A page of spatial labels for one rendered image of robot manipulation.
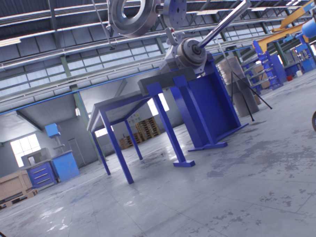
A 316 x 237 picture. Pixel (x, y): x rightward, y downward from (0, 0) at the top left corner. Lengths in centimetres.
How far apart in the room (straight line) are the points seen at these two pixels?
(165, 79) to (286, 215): 144
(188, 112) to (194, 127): 18
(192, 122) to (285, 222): 163
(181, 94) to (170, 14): 121
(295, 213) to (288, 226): 6
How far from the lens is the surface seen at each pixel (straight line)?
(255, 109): 371
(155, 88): 171
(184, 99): 215
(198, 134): 216
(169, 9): 110
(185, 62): 229
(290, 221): 70
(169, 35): 140
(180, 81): 186
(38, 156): 1206
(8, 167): 1404
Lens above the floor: 40
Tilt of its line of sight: 2 degrees up
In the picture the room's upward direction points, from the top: 23 degrees counter-clockwise
